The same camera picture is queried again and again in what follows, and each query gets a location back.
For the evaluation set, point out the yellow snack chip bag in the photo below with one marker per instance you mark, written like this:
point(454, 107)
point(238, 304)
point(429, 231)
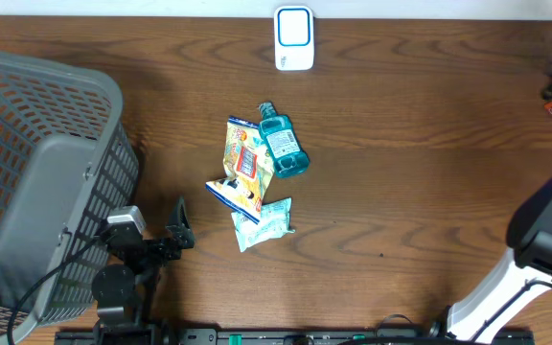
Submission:
point(249, 168)

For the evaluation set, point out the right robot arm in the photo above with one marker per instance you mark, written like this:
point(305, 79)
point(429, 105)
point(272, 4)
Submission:
point(523, 273)

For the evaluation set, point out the white barcode scanner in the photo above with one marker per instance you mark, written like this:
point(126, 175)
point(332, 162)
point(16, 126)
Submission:
point(293, 38)

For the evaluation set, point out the mint green wipes pack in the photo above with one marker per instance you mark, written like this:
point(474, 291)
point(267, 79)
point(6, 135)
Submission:
point(274, 224)

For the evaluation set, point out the blue mouthwash bottle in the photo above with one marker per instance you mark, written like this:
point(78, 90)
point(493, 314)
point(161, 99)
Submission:
point(278, 134)

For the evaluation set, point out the orange chocolate bar wrapper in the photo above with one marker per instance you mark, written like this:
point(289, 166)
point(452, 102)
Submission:
point(548, 107)

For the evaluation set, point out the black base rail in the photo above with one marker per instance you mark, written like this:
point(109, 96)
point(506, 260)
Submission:
point(213, 337)

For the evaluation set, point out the grey plastic mesh basket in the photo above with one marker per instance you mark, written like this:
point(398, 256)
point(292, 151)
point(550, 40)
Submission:
point(65, 163)

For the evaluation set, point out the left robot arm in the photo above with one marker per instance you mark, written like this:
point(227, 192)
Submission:
point(125, 291)

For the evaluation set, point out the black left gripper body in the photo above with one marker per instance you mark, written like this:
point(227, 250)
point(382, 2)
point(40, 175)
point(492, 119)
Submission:
point(160, 249)

